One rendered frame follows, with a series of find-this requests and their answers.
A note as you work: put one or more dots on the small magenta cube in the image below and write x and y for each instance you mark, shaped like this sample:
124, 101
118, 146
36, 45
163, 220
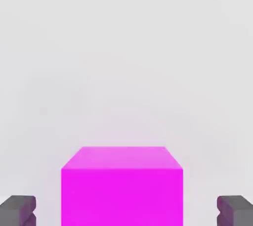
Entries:
122, 190

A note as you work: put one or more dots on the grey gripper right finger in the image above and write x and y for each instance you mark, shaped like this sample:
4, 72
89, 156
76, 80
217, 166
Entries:
237, 210

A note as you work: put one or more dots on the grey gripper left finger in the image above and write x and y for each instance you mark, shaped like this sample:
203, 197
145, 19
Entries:
15, 210

